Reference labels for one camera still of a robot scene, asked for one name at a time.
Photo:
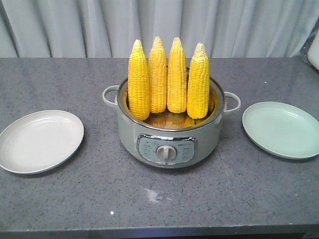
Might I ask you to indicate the yellow corn cob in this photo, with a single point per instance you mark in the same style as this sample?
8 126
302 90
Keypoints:
198 84
176 78
158 76
138 82

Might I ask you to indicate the green electric cooking pot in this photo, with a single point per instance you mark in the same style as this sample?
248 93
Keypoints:
170 140

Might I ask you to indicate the cream round plate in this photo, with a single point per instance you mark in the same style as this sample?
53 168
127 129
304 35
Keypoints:
40 141

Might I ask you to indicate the light green round plate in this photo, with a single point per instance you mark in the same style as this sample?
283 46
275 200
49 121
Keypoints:
282 130

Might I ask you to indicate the grey curtain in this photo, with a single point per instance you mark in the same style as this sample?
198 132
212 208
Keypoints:
108 28

